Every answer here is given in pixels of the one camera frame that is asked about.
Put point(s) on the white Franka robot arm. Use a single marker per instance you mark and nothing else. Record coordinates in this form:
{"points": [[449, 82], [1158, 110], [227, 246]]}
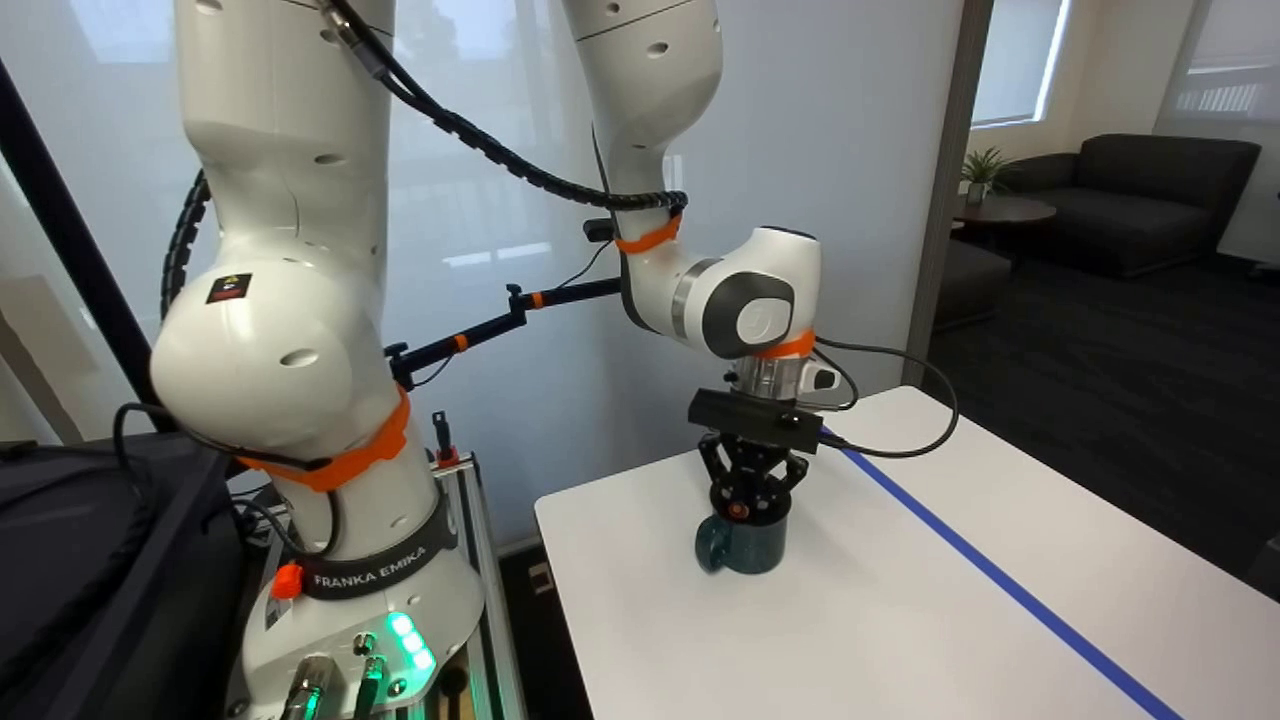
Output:
{"points": [[282, 334]]}

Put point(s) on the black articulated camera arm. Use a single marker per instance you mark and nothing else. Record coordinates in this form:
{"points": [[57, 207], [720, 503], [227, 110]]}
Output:
{"points": [[522, 310]]}

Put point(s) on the window with white blind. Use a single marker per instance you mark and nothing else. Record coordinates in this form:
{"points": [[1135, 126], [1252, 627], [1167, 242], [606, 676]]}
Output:
{"points": [[1224, 63], [1018, 63]]}

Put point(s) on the dark partition post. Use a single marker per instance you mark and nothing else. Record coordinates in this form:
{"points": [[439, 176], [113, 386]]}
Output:
{"points": [[945, 186]]}

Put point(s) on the blue tape line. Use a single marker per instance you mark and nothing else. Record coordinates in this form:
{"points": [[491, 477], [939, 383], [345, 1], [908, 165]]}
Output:
{"points": [[1015, 585]]}

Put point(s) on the black diagonal strut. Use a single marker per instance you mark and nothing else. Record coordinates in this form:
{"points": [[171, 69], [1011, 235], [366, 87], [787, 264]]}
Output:
{"points": [[72, 242]]}

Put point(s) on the dark green enamel mug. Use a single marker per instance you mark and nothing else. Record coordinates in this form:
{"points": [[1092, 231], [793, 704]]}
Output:
{"points": [[744, 547]]}

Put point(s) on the black cloth cover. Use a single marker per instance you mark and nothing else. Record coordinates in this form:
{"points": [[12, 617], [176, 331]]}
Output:
{"points": [[92, 585]]}

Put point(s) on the dark ottoman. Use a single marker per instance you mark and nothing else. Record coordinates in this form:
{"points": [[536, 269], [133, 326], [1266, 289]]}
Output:
{"points": [[975, 281]]}

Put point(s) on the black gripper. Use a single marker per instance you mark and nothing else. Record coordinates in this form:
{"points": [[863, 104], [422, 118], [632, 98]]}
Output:
{"points": [[755, 434]]}

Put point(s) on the round dark side table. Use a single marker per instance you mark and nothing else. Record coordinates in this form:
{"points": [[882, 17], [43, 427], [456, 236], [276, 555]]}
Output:
{"points": [[1004, 210]]}

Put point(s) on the dark grey sofa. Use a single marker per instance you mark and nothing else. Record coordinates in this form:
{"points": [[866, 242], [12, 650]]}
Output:
{"points": [[1135, 200]]}

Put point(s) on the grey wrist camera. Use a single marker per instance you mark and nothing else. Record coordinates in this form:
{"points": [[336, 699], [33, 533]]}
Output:
{"points": [[823, 383]]}

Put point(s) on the small potted plant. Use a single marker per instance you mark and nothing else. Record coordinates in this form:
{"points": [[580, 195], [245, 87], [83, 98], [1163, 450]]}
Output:
{"points": [[981, 175]]}

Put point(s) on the black stereo camera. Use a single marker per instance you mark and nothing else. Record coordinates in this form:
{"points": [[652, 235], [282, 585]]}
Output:
{"points": [[600, 231]]}

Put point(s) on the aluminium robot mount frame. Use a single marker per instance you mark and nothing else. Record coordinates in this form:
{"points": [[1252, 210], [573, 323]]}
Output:
{"points": [[476, 572]]}

